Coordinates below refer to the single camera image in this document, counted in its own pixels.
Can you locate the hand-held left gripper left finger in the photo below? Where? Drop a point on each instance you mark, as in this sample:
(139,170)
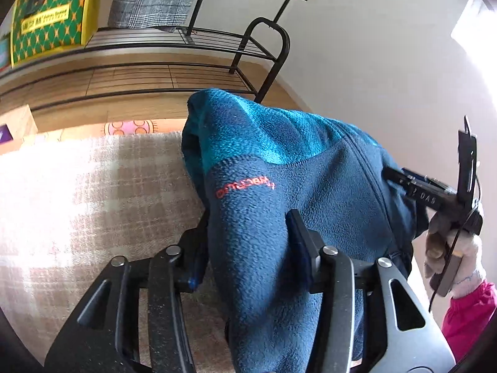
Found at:
(193,268)

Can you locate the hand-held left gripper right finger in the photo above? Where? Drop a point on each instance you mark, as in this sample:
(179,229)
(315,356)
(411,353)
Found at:
(299,241)

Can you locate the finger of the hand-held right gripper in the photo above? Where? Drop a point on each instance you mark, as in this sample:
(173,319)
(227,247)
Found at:
(396,175)

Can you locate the blue plaid fleece jacket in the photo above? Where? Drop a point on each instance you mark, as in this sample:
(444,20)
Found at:
(310,171)

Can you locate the person's right forearm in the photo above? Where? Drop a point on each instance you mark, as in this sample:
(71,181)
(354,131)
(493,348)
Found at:
(470,318)

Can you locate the person's right hand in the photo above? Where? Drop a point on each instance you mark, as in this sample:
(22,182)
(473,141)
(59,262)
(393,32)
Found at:
(471,264)

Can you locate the pink checked bed sheet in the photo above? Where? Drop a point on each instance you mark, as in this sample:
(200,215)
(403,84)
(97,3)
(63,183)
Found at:
(97,186)

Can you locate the pink patterned mat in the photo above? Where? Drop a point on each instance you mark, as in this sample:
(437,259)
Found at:
(136,126)

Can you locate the black metal rack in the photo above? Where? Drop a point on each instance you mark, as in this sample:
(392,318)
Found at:
(282,52)

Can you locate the brown cardboard box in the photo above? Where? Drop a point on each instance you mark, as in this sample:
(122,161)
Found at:
(23,124)

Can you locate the yellow green patterned box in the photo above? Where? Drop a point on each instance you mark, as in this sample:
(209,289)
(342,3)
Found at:
(50,15)

